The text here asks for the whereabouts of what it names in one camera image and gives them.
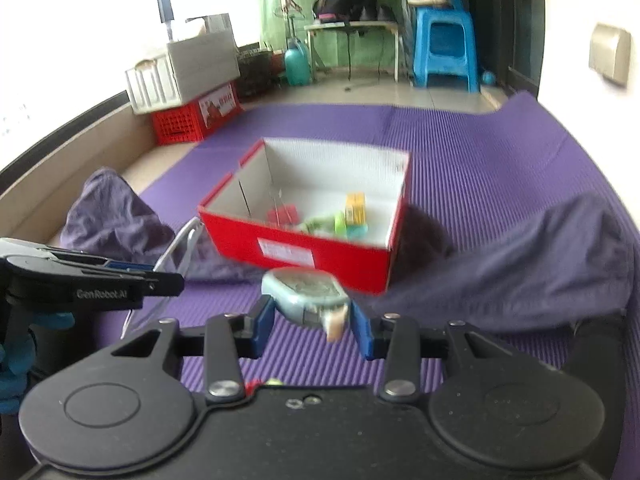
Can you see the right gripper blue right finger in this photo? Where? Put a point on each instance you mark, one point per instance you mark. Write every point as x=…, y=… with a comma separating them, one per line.
x=395, y=339

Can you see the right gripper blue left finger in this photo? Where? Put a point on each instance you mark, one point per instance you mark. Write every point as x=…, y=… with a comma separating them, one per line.
x=229, y=338

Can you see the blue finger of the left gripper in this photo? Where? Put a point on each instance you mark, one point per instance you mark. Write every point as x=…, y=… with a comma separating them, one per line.
x=69, y=263
x=161, y=284

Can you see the white frame sunglasses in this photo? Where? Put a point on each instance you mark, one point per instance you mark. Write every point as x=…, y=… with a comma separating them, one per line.
x=178, y=253

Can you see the blue gloved left hand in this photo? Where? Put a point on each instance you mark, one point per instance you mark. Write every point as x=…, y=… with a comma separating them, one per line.
x=18, y=357

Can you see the red cartoon figurine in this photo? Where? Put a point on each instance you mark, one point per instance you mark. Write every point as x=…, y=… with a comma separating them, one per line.
x=252, y=385

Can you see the teal plastic object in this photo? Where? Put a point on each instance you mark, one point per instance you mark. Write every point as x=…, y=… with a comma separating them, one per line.
x=356, y=231

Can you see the green lid white bottle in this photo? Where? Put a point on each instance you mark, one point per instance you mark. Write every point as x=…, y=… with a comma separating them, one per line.
x=332, y=225

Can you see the red binder clip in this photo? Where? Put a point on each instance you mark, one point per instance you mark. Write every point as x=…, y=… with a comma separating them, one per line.
x=281, y=213

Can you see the yellow small box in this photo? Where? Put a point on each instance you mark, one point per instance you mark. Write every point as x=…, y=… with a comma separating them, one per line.
x=355, y=209

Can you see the red cardboard shoe box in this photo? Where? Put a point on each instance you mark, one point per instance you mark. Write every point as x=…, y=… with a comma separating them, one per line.
x=330, y=206

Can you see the red plastic basket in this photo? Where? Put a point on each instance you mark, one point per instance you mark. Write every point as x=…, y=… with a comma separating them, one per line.
x=197, y=120

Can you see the grey purple cloth garment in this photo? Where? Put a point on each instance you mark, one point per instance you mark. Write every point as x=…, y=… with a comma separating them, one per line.
x=563, y=265

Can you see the purple ribbed foam mat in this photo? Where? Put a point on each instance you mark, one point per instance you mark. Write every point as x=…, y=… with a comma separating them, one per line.
x=477, y=175

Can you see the white plastic crate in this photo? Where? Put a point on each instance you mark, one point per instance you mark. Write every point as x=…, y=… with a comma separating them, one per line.
x=185, y=69

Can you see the black dark basket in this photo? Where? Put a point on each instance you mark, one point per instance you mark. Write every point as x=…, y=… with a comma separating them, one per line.
x=255, y=72

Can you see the teal watering jug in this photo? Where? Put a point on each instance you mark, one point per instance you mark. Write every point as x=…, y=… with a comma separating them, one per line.
x=296, y=62

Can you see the small blue ball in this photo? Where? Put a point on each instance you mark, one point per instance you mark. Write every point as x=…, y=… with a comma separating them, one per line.
x=489, y=78

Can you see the blue plastic stool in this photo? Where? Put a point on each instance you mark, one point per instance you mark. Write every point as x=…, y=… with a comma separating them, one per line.
x=444, y=45

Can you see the white folding table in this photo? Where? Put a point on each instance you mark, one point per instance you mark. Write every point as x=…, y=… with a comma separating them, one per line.
x=388, y=29

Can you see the beige wall socket cover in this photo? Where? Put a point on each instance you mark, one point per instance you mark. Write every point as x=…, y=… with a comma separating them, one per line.
x=609, y=54

